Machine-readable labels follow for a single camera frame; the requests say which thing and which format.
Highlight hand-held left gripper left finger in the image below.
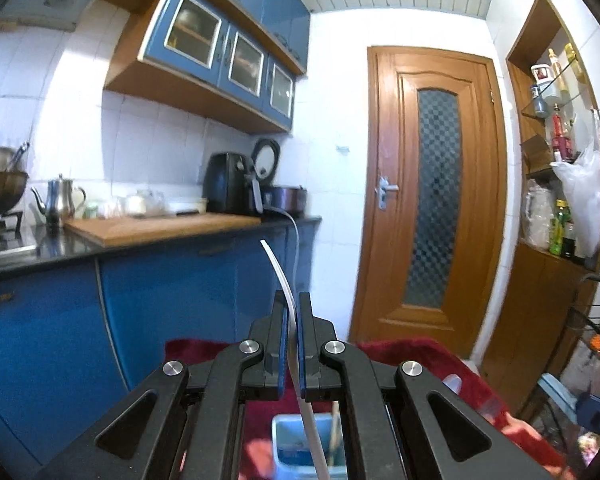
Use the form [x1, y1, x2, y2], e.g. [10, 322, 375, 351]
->
[35, 292, 289, 480]

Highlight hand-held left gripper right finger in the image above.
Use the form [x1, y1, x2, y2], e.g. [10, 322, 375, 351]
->
[298, 292, 556, 480]

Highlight white chopstick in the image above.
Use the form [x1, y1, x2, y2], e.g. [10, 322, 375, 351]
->
[260, 239, 332, 480]

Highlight light blue plastic utensil holder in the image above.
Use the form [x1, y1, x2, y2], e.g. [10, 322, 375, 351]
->
[271, 413, 351, 480]

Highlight light blue plastic stool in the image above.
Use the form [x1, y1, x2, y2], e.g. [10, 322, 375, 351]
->
[539, 373, 579, 412]

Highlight wooden door with glass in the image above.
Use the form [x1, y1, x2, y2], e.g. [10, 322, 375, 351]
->
[347, 46, 509, 361]

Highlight wooden shelf cabinet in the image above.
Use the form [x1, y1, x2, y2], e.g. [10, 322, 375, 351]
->
[480, 0, 600, 413]

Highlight red floral blanket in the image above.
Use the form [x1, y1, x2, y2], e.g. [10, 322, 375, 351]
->
[165, 337, 576, 480]

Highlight blue lower kitchen cabinets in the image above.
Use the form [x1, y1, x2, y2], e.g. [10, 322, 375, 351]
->
[0, 217, 322, 463]

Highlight dark rice cooker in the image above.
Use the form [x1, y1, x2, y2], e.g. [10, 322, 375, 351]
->
[251, 138, 309, 214]

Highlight dark sauce bottle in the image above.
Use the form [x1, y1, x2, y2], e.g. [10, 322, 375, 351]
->
[562, 220, 579, 261]

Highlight black air fryer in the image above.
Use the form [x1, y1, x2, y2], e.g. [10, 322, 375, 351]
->
[202, 152, 264, 217]

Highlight wooden cutting board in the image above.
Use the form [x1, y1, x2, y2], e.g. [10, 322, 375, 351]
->
[62, 212, 262, 249]

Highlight green bottle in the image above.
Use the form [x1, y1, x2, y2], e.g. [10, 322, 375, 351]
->
[550, 200, 571, 257]

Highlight clear containers on counter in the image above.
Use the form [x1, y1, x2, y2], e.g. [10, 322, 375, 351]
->
[85, 189, 209, 219]

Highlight clear plastic jug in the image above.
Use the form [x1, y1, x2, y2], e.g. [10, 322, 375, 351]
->
[522, 180, 557, 252]

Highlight white plastic bag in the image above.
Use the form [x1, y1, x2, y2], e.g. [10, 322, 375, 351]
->
[550, 109, 600, 262]

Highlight brown cardboard box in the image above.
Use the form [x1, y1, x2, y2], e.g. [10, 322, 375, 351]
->
[520, 133, 554, 174]

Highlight steel kettle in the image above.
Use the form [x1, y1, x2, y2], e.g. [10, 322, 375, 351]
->
[30, 174, 87, 229]

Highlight red bottle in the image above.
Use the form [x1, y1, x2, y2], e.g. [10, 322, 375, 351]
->
[550, 105, 576, 162]

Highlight gas stove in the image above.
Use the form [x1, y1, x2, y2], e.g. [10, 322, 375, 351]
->
[0, 212, 39, 262]

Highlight metal wok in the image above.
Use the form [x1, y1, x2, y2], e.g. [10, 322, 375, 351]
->
[0, 127, 31, 217]

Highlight white jar red label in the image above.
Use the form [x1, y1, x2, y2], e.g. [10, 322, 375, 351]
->
[530, 62, 557, 97]

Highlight yellow bottle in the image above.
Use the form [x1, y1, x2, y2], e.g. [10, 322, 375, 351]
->
[564, 42, 589, 87]

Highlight metal wire rack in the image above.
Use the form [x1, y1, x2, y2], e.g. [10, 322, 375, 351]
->
[562, 273, 600, 392]

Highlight silver door handle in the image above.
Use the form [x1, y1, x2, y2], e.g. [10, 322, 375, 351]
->
[375, 176, 400, 210]

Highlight blue wall cabinets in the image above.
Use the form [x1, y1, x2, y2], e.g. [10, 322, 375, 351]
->
[102, 0, 312, 135]

